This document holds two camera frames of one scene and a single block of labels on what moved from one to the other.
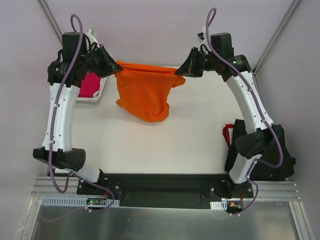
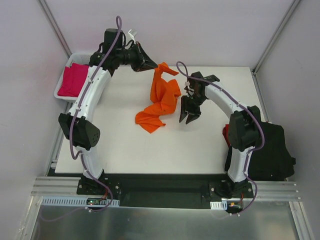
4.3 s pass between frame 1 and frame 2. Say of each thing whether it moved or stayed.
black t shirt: stayed
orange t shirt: moved
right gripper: moved
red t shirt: stayed
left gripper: moved
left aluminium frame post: stayed
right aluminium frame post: stayed
